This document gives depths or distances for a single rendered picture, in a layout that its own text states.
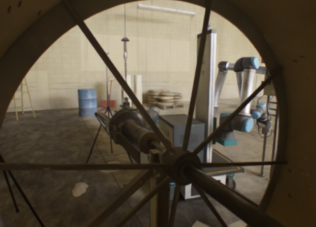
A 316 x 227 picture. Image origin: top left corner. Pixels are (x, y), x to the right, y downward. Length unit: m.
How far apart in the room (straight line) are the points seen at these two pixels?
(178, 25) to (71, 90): 5.81
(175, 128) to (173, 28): 8.92
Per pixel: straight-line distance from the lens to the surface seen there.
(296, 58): 1.27
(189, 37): 11.11
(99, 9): 0.82
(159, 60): 10.17
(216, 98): 2.81
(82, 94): 7.03
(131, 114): 1.62
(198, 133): 2.16
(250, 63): 2.23
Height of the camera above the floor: 1.32
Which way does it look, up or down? 9 degrees down
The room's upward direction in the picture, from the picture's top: straight up
